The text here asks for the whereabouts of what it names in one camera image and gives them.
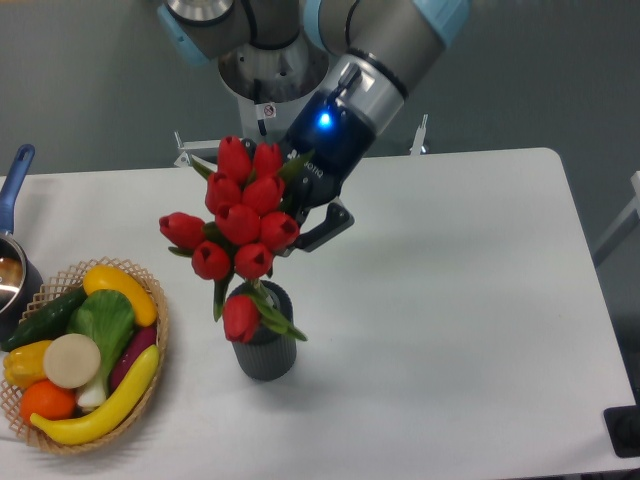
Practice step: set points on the dark grey ribbed vase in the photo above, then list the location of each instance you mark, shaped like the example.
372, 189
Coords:
269, 355

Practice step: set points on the yellow bell pepper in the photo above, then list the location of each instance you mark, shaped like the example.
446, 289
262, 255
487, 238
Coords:
24, 366

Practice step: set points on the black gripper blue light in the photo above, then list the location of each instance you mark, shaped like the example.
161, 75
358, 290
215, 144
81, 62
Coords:
338, 139

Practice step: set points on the orange fruit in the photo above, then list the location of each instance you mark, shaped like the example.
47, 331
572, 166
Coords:
47, 400

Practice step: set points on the purple sweet potato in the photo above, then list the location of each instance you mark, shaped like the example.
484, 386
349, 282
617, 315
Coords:
141, 340

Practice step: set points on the woven wicker basket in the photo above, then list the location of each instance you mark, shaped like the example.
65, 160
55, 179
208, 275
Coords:
65, 281

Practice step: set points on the white furniture frame right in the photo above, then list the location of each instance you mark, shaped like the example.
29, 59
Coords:
620, 228

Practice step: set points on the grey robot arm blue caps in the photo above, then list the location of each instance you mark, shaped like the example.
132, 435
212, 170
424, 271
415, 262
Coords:
321, 79

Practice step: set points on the green leafy bok choy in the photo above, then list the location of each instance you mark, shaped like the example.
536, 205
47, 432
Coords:
106, 317

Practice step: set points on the blue handled saucepan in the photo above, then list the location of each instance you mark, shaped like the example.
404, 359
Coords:
20, 279

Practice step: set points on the red tulip bouquet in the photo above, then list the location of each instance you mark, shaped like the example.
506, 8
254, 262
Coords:
247, 196

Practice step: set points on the beige round disc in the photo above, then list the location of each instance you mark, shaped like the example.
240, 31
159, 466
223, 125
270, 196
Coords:
71, 361

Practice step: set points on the green cucumber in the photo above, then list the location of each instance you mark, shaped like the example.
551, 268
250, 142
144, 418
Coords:
48, 322

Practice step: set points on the yellow banana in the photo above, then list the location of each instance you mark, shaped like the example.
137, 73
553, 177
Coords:
112, 412

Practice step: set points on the black device at table edge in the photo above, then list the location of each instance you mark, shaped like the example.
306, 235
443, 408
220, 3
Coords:
623, 428

